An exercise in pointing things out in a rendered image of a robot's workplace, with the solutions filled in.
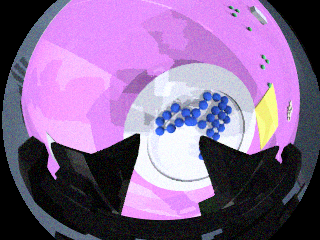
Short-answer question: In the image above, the yellow flat sheet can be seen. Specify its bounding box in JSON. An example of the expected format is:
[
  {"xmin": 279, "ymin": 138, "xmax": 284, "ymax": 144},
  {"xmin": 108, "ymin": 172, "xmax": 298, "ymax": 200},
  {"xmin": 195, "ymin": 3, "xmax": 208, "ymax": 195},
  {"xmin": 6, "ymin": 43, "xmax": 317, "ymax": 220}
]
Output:
[{"xmin": 255, "ymin": 83, "xmax": 279, "ymax": 151}]

